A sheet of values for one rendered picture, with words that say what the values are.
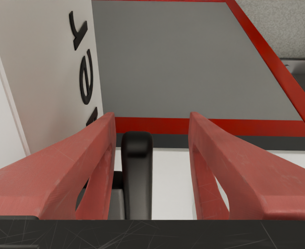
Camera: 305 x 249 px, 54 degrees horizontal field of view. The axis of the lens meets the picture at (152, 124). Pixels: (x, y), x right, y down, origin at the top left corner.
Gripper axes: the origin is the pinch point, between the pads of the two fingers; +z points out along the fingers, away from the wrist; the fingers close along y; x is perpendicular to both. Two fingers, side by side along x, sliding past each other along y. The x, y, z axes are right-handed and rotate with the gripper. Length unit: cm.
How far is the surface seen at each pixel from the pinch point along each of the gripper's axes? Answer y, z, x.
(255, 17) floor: -34, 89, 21
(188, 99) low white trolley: -5.0, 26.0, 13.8
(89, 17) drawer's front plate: 3.4, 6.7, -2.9
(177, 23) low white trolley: -6, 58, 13
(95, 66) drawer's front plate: 3.4, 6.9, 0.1
